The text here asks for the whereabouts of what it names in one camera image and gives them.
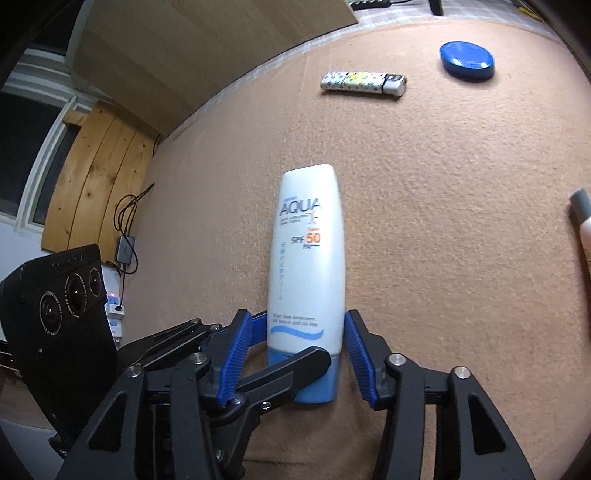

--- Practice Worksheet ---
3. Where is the black power adapter with cable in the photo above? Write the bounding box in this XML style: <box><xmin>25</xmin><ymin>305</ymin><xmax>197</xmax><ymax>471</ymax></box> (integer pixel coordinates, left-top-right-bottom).
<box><xmin>113</xmin><ymin>182</ymin><xmax>155</xmax><ymax>278</ymax></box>

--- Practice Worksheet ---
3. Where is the wooden plank panel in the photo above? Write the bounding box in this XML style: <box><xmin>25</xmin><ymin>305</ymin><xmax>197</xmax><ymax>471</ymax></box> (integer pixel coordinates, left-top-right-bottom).
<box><xmin>41</xmin><ymin>102</ymin><xmax>162</xmax><ymax>252</ymax></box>

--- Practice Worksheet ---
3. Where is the white window frame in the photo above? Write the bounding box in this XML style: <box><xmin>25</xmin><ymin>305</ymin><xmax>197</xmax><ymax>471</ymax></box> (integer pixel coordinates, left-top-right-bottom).
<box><xmin>0</xmin><ymin>51</ymin><xmax>93</xmax><ymax>232</ymax></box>

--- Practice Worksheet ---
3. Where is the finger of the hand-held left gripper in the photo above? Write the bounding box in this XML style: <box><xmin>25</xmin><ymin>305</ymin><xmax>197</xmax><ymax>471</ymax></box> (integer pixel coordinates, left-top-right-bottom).
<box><xmin>230</xmin><ymin>347</ymin><xmax>332</xmax><ymax>417</ymax></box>
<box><xmin>117</xmin><ymin>318</ymin><xmax>232</xmax><ymax>370</ymax></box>

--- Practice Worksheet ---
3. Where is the white sunscreen bottle blue cap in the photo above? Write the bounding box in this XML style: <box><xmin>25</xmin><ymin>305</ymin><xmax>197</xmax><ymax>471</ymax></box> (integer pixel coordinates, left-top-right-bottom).
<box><xmin>267</xmin><ymin>164</ymin><xmax>346</xmax><ymax>404</ymax></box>

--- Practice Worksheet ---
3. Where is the white power socket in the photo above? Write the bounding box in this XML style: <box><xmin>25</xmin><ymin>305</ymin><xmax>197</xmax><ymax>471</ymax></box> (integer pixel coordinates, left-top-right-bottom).
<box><xmin>104</xmin><ymin>272</ymin><xmax>125</xmax><ymax>347</ymax></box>

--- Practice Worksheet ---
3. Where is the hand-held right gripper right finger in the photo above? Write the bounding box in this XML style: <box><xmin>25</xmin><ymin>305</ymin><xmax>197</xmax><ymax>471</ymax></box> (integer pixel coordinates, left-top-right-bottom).
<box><xmin>344</xmin><ymin>309</ymin><xmax>536</xmax><ymax>480</ymax></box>

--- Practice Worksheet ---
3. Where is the beige blanket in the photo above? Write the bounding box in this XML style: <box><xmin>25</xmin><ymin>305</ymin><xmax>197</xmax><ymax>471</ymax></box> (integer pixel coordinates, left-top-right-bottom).
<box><xmin>115</xmin><ymin>14</ymin><xmax>591</xmax><ymax>480</ymax></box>

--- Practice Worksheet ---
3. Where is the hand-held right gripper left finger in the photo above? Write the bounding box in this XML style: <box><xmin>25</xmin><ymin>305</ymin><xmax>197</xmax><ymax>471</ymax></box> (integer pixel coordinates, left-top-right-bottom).
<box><xmin>55</xmin><ymin>309</ymin><xmax>254</xmax><ymax>480</ymax></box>

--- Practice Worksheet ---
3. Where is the patterned lighter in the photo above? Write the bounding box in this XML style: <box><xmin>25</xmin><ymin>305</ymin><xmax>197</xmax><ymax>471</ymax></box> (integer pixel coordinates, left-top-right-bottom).
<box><xmin>321</xmin><ymin>71</ymin><xmax>408</xmax><ymax>97</ymax></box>

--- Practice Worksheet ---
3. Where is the blue round tin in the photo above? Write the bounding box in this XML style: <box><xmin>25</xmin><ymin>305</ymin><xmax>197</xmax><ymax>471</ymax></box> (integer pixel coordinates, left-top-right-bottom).
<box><xmin>438</xmin><ymin>41</ymin><xmax>496</xmax><ymax>83</ymax></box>

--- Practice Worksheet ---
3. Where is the pink tube grey cap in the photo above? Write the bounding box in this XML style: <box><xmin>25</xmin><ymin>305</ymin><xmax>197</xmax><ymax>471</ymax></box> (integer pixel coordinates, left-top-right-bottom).
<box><xmin>569</xmin><ymin>188</ymin><xmax>591</xmax><ymax>282</ymax></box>

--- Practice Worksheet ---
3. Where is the grey power adapter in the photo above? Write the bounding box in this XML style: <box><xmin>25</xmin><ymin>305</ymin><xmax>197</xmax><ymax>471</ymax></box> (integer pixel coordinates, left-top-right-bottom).
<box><xmin>115</xmin><ymin>235</ymin><xmax>137</xmax><ymax>266</ymax></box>

